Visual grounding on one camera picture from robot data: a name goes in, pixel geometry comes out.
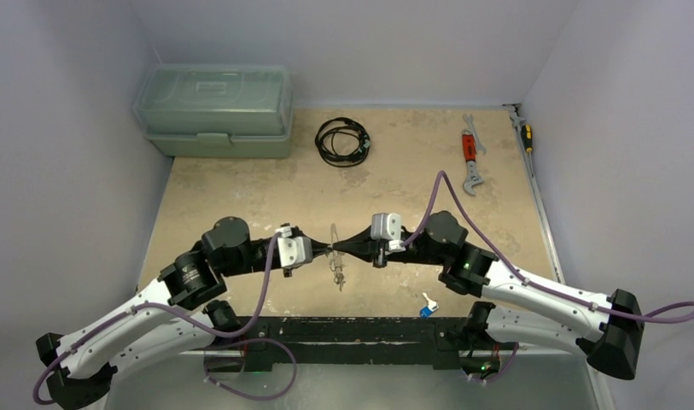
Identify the large metal keyring with keys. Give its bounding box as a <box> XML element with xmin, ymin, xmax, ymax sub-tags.
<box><xmin>329</xmin><ymin>223</ymin><xmax>346</xmax><ymax>292</ymax></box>

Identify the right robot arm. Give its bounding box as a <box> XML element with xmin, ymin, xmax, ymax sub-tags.
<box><xmin>332</xmin><ymin>211</ymin><xmax>644</xmax><ymax>380</ymax></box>

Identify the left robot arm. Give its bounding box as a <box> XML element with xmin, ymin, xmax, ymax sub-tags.
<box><xmin>32</xmin><ymin>217</ymin><xmax>330</xmax><ymax>409</ymax></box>

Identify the silver open-end wrench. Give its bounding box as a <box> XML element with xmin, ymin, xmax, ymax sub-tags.
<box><xmin>463</xmin><ymin>114</ymin><xmax>487</xmax><ymax>155</ymax></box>

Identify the yellow black screwdriver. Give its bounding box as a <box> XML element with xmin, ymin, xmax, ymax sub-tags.
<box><xmin>520</xmin><ymin>124</ymin><xmax>534</xmax><ymax>175</ymax></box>

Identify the green plastic toolbox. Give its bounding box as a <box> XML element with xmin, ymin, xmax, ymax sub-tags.
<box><xmin>133</xmin><ymin>64</ymin><xmax>294</xmax><ymax>159</ymax></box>

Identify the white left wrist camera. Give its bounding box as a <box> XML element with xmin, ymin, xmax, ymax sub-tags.
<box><xmin>276</xmin><ymin>224</ymin><xmax>313</xmax><ymax>278</ymax></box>

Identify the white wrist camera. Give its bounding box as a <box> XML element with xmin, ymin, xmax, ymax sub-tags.
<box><xmin>276</xmin><ymin>224</ymin><xmax>313</xmax><ymax>278</ymax></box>
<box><xmin>370</xmin><ymin>213</ymin><xmax>405</xmax><ymax>253</ymax></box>

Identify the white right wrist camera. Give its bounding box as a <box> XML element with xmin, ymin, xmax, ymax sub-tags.
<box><xmin>370</xmin><ymin>213</ymin><xmax>405</xmax><ymax>253</ymax></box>

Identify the red handled adjustable wrench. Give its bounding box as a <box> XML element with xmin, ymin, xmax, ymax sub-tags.
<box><xmin>462</xmin><ymin>129</ymin><xmax>486</xmax><ymax>196</ymax></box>

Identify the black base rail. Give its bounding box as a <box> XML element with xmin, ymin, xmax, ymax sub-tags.
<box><xmin>201</xmin><ymin>315</ymin><xmax>500</xmax><ymax>375</ymax></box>

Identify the coiled black cable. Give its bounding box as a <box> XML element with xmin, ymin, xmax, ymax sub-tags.
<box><xmin>314</xmin><ymin>117</ymin><xmax>372</xmax><ymax>168</ymax></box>

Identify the aluminium side rail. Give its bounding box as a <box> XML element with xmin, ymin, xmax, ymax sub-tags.
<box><xmin>501</xmin><ymin>104</ymin><xmax>615</xmax><ymax>409</ymax></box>

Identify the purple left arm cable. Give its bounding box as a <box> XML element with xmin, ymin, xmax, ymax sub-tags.
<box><xmin>31</xmin><ymin>231</ymin><xmax>299</xmax><ymax>407</ymax></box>

